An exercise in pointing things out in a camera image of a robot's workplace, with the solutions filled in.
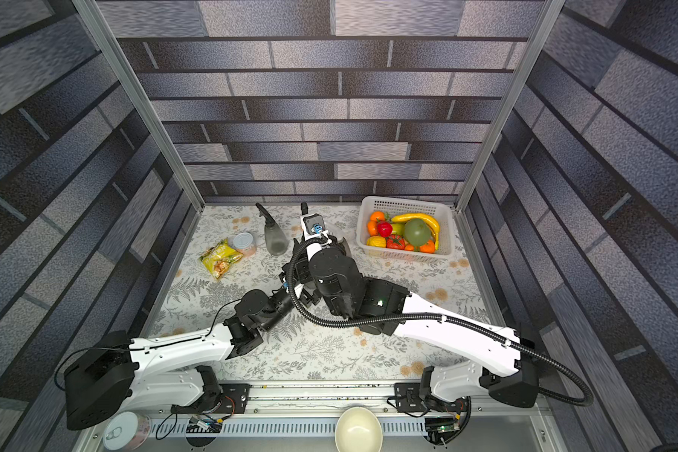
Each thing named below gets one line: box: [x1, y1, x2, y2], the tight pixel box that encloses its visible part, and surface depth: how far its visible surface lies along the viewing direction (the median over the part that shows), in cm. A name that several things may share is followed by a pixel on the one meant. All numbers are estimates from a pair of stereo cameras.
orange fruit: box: [369, 210, 386, 224], surface depth 112 cm
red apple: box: [376, 221, 393, 239], surface depth 103 cm
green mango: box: [403, 218, 432, 247], surface depth 100 cm
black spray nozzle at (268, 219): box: [255, 202, 276, 227], surface depth 94 cm
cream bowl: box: [334, 405, 384, 452], surface depth 68 cm
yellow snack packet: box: [198, 238, 244, 280], surface depth 100 cm
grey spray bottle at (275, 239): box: [264, 224, 290, 256], surface depth 106 cm
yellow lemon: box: [366, 235, 387, 248], surface depth 102 cm
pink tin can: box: [232, 231, 257, 256], surface depth 103 cm
